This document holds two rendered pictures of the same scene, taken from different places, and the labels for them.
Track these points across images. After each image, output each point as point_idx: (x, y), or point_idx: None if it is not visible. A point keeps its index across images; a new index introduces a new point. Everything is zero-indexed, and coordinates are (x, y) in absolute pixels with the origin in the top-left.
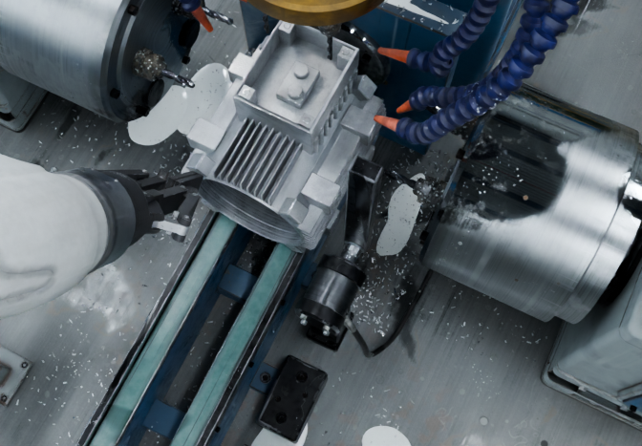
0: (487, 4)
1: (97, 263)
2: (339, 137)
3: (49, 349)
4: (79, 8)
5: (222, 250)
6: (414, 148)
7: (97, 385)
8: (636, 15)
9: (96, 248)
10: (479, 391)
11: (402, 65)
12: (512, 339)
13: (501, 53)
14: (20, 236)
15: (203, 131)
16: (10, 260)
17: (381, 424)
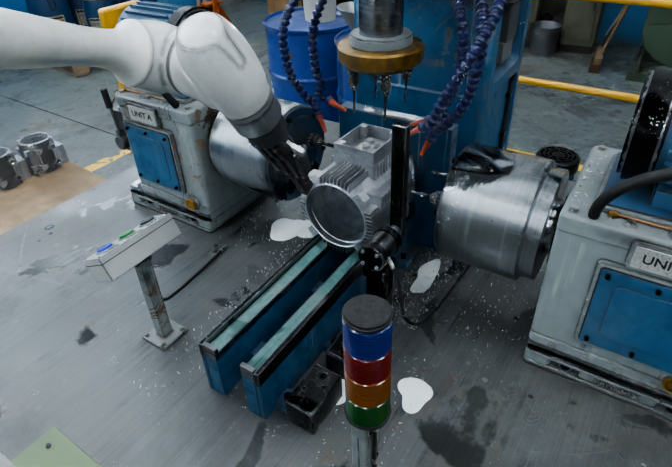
0: (461, 58)
1: (261, 108)
2: (388, 179)
3: (199, 324)
4: None
5: (316, 257)
6: (433, 246)
7: None
8: None
9: (263, 85)
10: (480, 363)
11: (424, 165)
12: (501, 337)
13: None
14: (236, 31)
15: (315, 172)
16: (230, 31)
17: (411, 377)
